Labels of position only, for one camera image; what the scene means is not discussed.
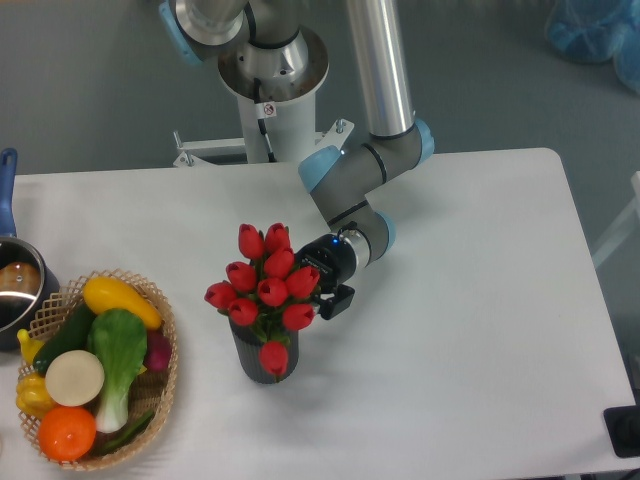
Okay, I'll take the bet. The green bean pod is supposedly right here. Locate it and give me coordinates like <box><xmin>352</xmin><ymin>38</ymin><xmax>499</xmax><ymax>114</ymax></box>
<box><xmin>91</xmin><ymin>410</ymin><xmax>155</xmax><ymax>457</ymax></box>

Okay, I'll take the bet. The dark green cucumber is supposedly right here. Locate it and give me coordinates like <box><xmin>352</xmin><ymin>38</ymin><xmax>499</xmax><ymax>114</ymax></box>
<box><xmin>32</xmin><ymin>303</ymin><xmax>96</xmax><ymax>376</ymax></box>

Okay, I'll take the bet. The yellow bell pepper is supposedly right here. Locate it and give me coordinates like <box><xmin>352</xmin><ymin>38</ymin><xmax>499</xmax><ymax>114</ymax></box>
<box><xmin>16</xmin><ymin>373</ymin><xmax>57</xmax><ymax>419</ymax></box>

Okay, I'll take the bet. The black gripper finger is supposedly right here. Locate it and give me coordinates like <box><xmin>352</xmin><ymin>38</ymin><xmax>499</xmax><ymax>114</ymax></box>
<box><xmin>312</xmin><ymin>285</ymin><xmax>355</xmax><ymax>320</ymax></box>

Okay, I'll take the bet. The blue plastic bag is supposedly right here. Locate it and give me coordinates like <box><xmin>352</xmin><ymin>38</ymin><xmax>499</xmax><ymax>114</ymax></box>
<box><xmin>545</xmin><ymin>0</ymin><xmax>639</xmax><ymax>93</ymax></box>

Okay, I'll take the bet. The yellow banana tip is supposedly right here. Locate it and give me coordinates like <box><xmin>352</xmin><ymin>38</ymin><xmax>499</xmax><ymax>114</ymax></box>
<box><xmin>16</xmin><ymin>329</ymin><xmax>44</xmax><ymax>365</ymax></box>

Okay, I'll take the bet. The black device at edge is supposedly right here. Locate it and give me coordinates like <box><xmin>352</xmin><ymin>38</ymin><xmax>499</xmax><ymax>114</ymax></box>
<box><xmin>603</xmin><ymin>405</ymin><xmax>639</xmax><ymax>458</ymax></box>

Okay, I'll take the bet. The black cable on pedestal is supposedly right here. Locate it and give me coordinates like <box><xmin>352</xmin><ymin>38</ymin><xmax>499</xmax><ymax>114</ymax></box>
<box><xmin>252</xmin><ymin>77</ymin><xmax>278</xmax><ymax>164</ymax></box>

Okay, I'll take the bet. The woven wicker basket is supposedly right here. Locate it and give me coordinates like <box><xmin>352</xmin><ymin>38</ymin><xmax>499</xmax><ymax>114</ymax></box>
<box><xmin>28</xmin><ymin>269</ymin><xmax>178</xmax><ymax>472</ymax></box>

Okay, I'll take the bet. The orange fruit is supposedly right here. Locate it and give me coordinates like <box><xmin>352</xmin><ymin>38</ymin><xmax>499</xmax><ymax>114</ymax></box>
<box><xmin>38</xmin><ymin>406</ymin><xmax>97</xmax><ymax>462</ymax></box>

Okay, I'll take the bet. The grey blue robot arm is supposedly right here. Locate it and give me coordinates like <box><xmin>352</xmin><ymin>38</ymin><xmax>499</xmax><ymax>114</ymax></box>
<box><xmin>159</xmin><ymin>1</ymin><xmax>434</xmax><ymax>319</ymax></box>

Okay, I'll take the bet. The yellow squash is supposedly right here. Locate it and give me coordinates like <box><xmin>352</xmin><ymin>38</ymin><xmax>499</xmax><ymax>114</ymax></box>
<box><xmin>82</xmin><ymin>276</ymin><xmax>162</xmax><ymax>330</ymax></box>

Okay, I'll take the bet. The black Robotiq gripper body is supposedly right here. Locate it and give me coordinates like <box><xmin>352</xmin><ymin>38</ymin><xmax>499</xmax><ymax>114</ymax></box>
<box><xmin>295</xmin><ymin>233</ymin><xmax>357</xmax><ymax>294</ymax></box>

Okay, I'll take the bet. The purple radish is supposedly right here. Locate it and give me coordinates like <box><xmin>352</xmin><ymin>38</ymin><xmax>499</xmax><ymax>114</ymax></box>
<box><xmin>143</xmin><ymin>331</ymin><xmax>172</xmax><ymax>372</ymax></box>

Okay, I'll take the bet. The red tulip bouquet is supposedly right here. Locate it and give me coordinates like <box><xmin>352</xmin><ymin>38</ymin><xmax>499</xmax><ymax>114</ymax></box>
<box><xmin>204</xmin><ymin>223</ymin><xmax>320</xmax><ymax>382</ymax></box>

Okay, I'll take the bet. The green bok choy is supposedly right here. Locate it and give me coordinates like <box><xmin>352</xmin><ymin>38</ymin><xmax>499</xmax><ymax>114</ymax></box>
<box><xmin>87</xmin><ymin>309</ymin><xmax>147</xmax><ymax>434</ymax></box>

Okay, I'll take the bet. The blue handled saucepan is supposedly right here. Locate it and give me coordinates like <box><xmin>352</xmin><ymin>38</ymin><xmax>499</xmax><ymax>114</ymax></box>
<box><xmin>1</xmin><ymin>148</ymin><xmax>59</xmax><ymax>352</ymax></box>

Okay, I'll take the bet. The cream round disc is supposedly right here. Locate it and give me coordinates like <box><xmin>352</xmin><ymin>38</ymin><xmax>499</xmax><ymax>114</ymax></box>
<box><xmin>45</xmin><ymin>350</ymin><xmax>105</xmax><ymax>407</ymax></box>

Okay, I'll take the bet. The dark grey ribbed vase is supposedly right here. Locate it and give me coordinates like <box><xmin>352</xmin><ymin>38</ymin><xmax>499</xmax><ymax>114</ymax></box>
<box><xmin>229</xmin><ymin>321</ymin><xmax>299</xmax><ymax>384</ymax></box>

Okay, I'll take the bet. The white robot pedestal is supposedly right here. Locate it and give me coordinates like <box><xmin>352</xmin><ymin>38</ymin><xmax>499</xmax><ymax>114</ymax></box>
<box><xmin>174</xmin><ymin>26</ymin><xmax>354</xmax><ymax>167</ymax></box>

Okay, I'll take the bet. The white frame at right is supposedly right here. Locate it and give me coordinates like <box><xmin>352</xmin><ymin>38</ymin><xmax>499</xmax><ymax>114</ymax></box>
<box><xmin>591</xmin><ymin>171</ymin><xmax>639</xmax><ymax>269</ymax></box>

